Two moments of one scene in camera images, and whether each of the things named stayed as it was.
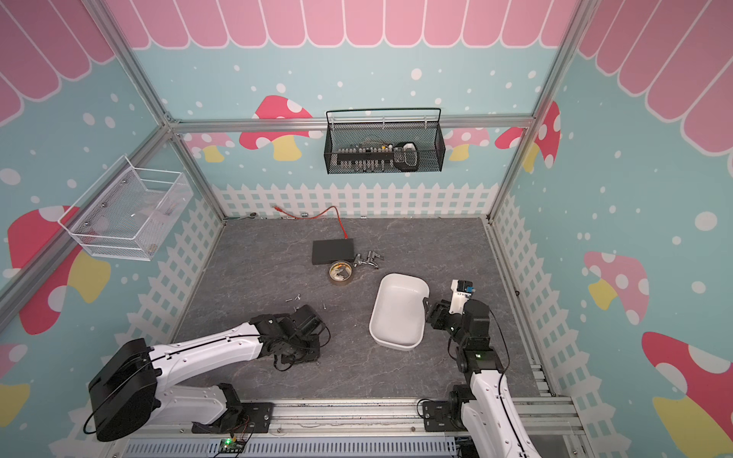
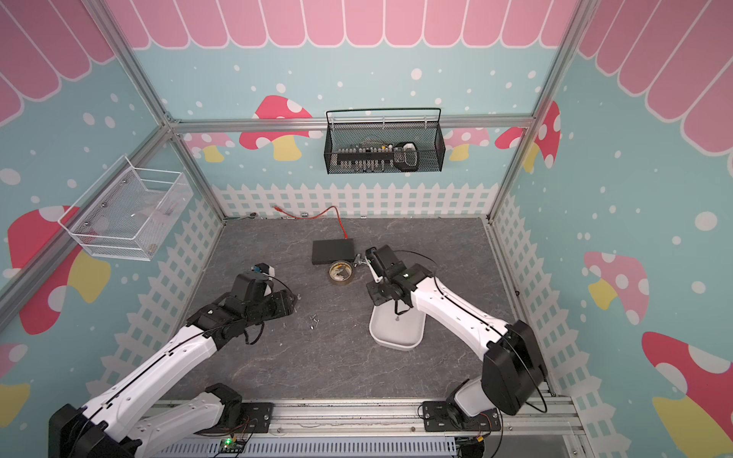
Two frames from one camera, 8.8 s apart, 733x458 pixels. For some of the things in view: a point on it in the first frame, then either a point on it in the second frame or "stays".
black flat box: x=328 y=251 stays
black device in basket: x=406 y=156 stays
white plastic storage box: x=398 y=312 stays
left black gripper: x=312 y=355 -> x=283 y=303
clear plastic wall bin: x=128 y=212 stays
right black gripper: x=441 y=307 -> x=372 y=289
